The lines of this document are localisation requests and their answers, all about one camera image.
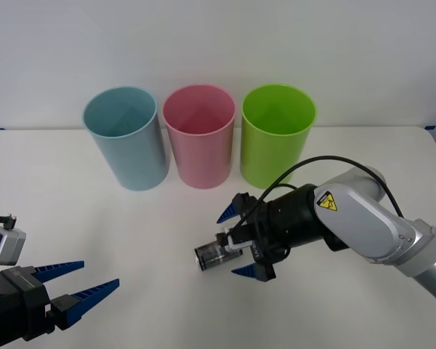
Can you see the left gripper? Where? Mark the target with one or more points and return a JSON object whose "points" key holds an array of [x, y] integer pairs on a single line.
{"points": [[14, 305]]}

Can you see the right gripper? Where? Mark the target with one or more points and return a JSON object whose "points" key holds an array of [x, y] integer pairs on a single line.
{"points": [[261, 247]]}

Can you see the black drink can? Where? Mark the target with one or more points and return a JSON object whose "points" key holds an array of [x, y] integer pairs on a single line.
{"points": [[210, 256]]}

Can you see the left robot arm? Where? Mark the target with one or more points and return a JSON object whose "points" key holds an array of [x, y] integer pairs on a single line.
{"points": [[7, 243]]}

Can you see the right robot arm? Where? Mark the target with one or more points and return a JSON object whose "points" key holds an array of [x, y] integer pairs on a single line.
{"points": [[363, 225]]}

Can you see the green plastic bin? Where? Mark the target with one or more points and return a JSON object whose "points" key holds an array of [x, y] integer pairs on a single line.
{"points": [[269, 156]]}

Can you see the pink plastic bin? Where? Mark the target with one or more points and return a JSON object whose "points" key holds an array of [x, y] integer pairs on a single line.
{"points": [[200, 160]]}

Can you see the pale blue plastic bin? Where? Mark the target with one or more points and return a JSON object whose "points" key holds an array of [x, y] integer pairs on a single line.
{"points": [[131, 160]]}

